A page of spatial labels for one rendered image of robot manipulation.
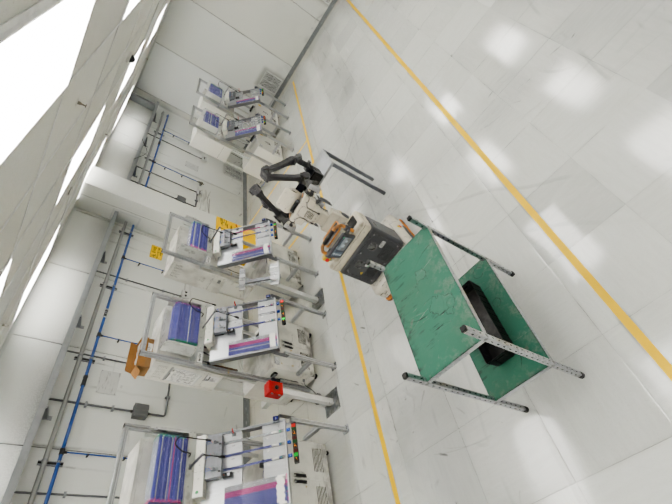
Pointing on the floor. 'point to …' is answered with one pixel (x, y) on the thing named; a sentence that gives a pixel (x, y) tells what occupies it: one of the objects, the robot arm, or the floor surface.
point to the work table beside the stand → (341, 169)
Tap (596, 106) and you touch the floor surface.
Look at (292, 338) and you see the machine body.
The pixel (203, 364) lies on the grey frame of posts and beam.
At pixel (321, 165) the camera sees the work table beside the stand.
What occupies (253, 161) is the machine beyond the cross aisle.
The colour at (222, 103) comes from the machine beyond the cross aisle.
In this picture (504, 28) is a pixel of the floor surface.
